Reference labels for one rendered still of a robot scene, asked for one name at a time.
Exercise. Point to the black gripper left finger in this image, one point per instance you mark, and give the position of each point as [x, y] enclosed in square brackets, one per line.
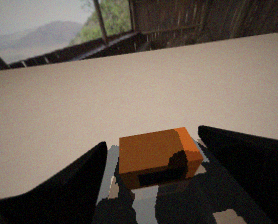
[67, 197]

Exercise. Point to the orange block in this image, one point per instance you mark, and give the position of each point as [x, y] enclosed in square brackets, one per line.
[158, 158]

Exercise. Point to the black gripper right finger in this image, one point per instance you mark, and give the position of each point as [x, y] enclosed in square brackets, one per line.
[252, 160]

